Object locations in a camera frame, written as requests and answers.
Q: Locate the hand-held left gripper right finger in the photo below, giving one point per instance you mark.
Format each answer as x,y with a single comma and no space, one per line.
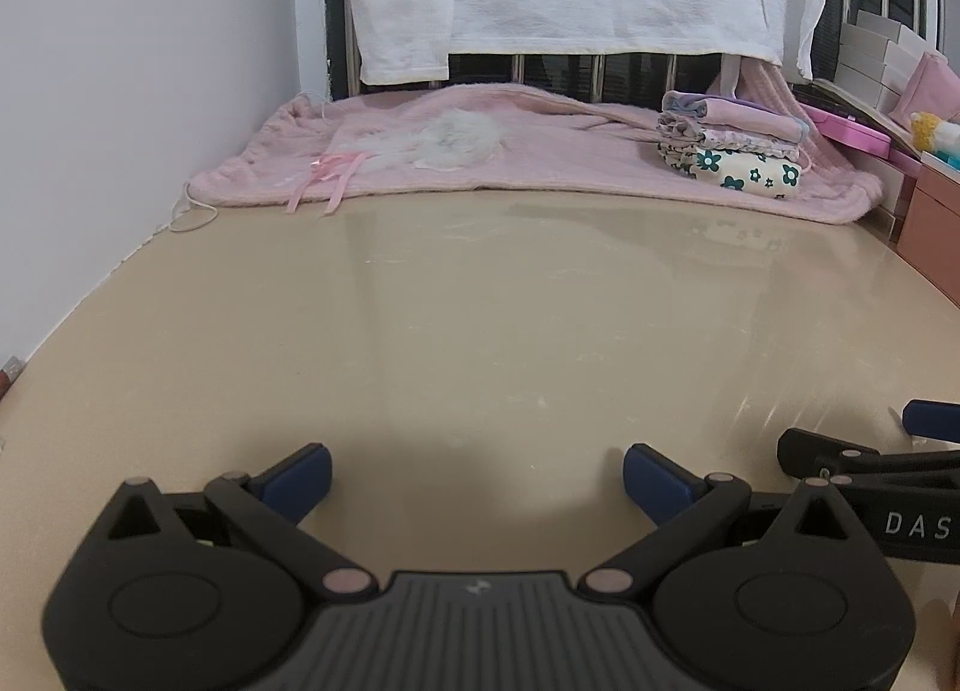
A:
654,479

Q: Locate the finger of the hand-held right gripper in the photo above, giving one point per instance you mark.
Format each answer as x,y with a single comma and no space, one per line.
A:
825,455
934,419

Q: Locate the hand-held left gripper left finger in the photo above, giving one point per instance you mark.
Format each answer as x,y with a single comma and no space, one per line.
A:
304,479

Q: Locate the pink and blue pastel garment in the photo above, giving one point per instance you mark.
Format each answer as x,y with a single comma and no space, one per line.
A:
720,112

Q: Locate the pink-brown cardboard box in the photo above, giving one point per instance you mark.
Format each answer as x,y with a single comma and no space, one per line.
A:
934,226

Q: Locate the yellow plush toy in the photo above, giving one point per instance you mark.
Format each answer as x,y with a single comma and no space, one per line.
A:
934,130

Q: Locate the folded floral garment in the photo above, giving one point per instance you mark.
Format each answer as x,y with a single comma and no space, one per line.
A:
742,173

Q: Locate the flat pink case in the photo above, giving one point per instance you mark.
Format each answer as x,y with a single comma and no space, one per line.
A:
847,128

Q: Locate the small red object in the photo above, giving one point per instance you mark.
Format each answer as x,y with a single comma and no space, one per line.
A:
7,374

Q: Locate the folded lavender ruffled garment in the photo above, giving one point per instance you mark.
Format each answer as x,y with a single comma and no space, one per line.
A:
712,142

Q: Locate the pink fabric pouch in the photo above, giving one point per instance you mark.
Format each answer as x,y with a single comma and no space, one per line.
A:
934,85

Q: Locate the stack of white boxes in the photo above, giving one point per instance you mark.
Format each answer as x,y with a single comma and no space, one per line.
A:
881,60

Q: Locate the pink fleece blanket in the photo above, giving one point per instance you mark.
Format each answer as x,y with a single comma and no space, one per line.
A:
480,151

